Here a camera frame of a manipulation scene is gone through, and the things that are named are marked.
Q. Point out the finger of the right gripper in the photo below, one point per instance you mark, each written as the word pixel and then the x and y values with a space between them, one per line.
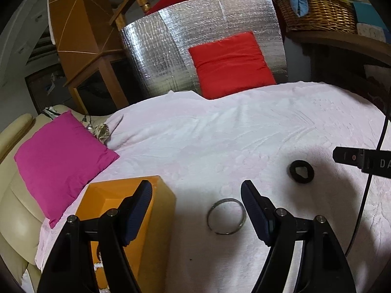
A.
pixel 370 161

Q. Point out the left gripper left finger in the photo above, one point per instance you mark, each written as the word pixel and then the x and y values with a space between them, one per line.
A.
pixel 116 226

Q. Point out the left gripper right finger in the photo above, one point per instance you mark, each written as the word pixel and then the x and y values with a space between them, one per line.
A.
pixel 276 226

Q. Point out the black hair scrunchie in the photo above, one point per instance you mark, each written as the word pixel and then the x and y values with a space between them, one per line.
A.
pixel 296 176

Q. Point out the silver metal bangle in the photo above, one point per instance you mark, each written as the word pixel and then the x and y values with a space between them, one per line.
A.
pixel 226 216

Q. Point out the orange cardboard tray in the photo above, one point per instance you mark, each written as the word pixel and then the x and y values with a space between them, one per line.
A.
pixel 148 254

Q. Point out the pink white blanket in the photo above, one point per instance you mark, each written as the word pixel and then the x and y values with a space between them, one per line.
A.
pixel 203 150

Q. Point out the magenta cushion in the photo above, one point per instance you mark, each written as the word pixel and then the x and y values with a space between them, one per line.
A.
pixel 59 161

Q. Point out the patterned cloth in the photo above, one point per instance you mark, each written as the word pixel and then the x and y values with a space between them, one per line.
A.
pixel 102 130

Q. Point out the beige leather sofa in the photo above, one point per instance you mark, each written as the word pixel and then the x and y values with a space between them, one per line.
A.
pixel 21 217

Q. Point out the wooden side table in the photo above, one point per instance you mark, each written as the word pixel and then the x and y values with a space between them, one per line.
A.
pixel 375 49

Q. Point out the teal box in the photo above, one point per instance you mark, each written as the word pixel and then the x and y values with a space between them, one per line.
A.
pixel 366 14

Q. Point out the wicker basket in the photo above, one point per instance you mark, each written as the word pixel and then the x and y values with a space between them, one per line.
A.
pixel 323 15

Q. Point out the silver foil insulation sheet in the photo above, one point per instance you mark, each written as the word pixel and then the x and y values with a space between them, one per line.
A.
pixel 158 44

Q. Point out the wooden stair railing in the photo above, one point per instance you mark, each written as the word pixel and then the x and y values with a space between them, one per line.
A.
pixel 137 3

